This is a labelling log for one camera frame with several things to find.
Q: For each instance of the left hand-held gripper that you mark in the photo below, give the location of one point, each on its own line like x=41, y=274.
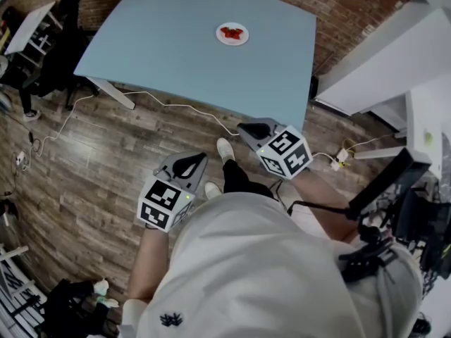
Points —
x=160, y=197

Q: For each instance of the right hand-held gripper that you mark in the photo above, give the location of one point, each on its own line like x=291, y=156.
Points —
x=285, y=153

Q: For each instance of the white round plate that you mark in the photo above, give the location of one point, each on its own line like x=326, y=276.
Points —
x=232, y=42

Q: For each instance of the person's right forearm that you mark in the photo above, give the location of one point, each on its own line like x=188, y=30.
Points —
x=324, y=199

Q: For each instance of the person's left forearm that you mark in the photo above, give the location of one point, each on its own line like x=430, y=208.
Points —
x=148, y=262

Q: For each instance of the black shoulder harness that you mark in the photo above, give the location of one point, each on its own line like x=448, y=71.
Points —
x=368, y=255

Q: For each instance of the person's right white shoe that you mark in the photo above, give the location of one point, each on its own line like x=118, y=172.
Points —
x=225, y=149

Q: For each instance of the person's white shoe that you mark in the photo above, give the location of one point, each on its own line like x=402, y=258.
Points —
x=212, y=189
x=225, y=149

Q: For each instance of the person's left white shoe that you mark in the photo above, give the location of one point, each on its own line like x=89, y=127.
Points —
x=212, y=189

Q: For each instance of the black floor stand base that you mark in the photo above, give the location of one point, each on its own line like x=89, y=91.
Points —
x=314, y=88

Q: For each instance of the white power strip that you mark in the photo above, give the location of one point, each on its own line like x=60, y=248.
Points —
x=339, y=160

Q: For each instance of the person's white shirt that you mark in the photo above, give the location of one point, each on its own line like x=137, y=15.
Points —
x=253, y=276

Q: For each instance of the white and green cloth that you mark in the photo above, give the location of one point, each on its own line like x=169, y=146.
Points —
x=104, y=289

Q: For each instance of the small black adapter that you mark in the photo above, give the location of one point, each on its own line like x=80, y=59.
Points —
x=31, y=136

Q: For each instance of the white power adapter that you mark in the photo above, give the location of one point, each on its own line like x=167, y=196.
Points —
x=20, y=160

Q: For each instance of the small green object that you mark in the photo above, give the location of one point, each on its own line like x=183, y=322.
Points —
x=428, y=138

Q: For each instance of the black bag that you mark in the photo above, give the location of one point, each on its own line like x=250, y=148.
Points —
x=70, y=308

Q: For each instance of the white metal rack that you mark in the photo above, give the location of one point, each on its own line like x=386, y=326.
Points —
x=17, y=287

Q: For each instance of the small white side table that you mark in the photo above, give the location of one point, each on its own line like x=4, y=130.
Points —
x=30, y=30

